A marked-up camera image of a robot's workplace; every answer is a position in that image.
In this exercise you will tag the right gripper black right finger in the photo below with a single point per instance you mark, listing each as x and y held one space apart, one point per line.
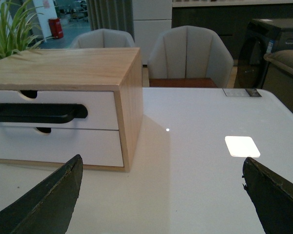
271 195

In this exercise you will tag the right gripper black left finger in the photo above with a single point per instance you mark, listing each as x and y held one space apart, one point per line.
48 207

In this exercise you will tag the black drawer handle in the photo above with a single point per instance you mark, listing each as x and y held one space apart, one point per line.
41 112

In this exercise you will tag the wooden drawer cabinet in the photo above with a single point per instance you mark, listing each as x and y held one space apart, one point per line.
107 69

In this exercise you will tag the table label sticker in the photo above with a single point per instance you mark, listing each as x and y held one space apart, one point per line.
241 92

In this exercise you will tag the black washing machine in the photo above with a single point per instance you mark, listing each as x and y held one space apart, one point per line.
263 36

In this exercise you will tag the beige armchair right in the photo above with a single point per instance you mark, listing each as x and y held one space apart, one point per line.
190 52

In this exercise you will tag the beige armchair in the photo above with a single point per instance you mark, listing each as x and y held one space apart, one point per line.
190 52
103 38

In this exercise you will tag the beige armchair left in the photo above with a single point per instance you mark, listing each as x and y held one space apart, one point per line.
103 38

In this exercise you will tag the red fire extinguisher box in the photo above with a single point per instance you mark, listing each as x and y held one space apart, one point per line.
55 28

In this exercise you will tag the green potted plant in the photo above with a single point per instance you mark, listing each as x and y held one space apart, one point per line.
16 27

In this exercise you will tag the dark counter cabinet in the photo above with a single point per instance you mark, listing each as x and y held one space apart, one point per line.
229 22

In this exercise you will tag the grey curtain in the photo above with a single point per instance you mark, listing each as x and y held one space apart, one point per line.
111 14

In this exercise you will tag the white cabinet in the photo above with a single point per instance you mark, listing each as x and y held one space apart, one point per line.
150 18

